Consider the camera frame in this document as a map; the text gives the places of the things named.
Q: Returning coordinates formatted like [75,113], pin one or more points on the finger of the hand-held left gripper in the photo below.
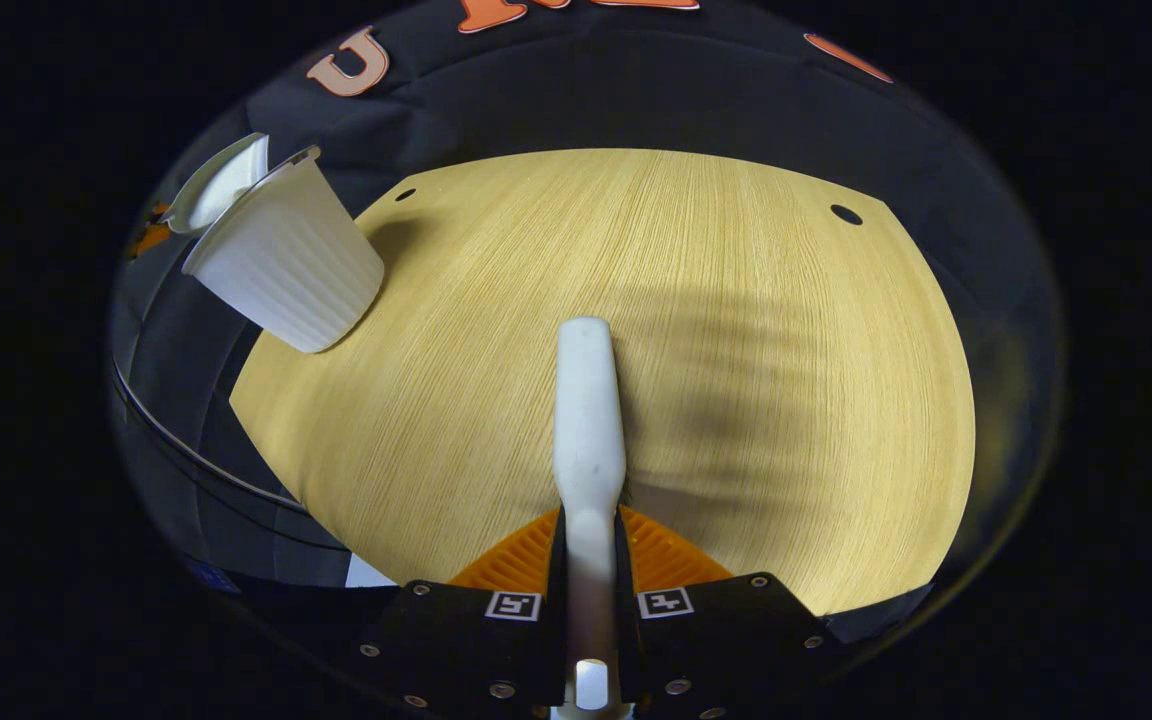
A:
[149,240]

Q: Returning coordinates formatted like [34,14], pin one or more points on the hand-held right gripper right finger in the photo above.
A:
[726,640]

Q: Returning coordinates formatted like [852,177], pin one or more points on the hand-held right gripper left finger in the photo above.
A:
[466,640]

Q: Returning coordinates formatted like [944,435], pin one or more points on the grey plastic dustpan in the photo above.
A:
[221,185]

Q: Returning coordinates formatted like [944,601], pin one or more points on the white ribbed garbage bin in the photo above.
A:
[286,260]

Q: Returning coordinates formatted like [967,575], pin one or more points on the small grey broom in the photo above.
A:
[588,420]

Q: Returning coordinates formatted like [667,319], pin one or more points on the wooden desktop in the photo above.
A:
[786,420]

